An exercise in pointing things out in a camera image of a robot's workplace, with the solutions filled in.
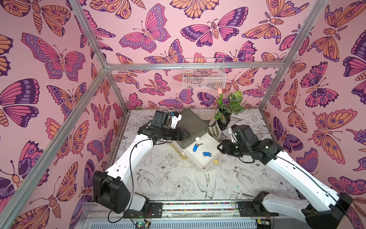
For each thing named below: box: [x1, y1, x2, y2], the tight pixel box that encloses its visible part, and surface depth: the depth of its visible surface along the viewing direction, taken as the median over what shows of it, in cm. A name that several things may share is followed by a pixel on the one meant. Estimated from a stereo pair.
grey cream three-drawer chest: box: [172, 108, 221, 170], surface depth 89 cm
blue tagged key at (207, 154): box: [202, 151, 213, 157], surface depth 88 cm
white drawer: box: [181, 132, 223, 170], surface depth 89 cm
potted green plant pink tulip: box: [213, 88, 246, 131], surface depth 91 cm
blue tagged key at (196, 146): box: [192, 143, 204, 153], surface depth 91 cm
